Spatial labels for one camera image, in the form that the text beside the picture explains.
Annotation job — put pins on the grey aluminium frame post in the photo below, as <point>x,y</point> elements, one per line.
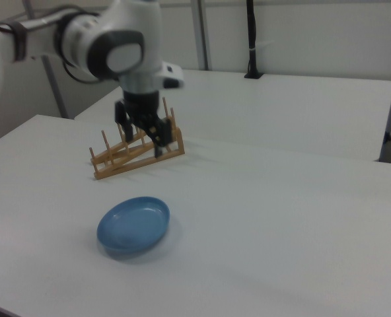
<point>202,33</point>
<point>55,89</point>

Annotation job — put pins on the black camera pole with clamp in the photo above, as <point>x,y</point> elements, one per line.
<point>252,39</point>

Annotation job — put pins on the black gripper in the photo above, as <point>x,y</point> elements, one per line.
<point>141,105</point>

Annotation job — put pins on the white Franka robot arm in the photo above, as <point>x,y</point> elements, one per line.
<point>83,36</point>

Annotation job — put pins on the blue round plate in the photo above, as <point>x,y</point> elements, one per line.
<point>132,224</point>

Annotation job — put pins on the wooden plate rack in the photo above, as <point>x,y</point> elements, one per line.
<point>139,164</point>

